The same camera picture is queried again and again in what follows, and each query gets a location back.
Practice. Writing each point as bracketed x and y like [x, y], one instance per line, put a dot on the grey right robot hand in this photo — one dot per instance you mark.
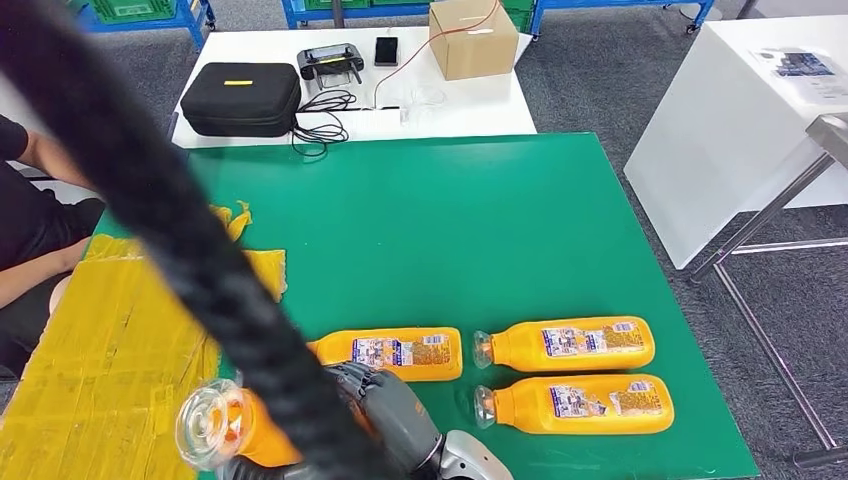
[397, 411]

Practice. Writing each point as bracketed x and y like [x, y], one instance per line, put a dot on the orange detergent bottle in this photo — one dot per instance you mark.
[334, 348]
[517, 344]
[523, 404]
[265, 437]

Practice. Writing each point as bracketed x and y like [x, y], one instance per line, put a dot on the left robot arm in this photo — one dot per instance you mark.
[258, 472]

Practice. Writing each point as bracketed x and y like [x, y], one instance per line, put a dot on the person's right forearm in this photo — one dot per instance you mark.
[40, 275]

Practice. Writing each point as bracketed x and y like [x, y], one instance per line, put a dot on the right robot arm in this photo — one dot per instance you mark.
[470, 464]

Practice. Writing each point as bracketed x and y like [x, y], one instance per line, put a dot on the green table mat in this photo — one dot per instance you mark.
[430, 232]

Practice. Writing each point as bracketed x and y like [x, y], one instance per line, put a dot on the yellow plastic bag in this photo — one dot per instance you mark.
[268, 268]

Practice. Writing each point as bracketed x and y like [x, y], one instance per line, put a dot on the white table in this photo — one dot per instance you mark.
[477, 112]

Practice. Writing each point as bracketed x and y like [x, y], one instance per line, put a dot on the yellow taped cardboard surface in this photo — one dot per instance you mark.
[86, 371]

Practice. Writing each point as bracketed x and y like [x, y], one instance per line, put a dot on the green side mat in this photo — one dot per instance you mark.
[109, 228]

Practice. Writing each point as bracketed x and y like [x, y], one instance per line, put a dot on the black zip carrying case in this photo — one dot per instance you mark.
[238, 99]

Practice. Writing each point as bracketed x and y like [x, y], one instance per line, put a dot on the black remote controller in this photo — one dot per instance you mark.
[330, 58]

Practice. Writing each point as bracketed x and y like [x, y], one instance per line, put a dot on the black smartphone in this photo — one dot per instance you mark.
[386, 51]

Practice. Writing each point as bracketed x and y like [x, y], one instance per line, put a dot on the brown cardboard box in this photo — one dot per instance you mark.
[474, 46]

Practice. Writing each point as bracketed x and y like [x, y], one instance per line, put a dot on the blue wheeled rack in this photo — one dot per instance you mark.
[596, 3]
[397, 11]
[192, 16]

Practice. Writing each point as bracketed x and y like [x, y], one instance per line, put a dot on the person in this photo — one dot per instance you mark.
[33, 218]

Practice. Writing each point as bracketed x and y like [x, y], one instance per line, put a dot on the green plastic crate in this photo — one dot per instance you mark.
[132, 10]
[523, 16]

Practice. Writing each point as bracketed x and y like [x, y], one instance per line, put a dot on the white cabinet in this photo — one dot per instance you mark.
[715, 146]

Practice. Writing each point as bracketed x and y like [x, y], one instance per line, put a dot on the printed paper sheet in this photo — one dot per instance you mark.
[802, 66]

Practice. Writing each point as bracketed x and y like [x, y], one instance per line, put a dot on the grey metal post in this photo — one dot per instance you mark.
[338, 12]

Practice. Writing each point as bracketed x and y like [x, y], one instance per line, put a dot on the steel table frame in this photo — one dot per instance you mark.
[831, 132]

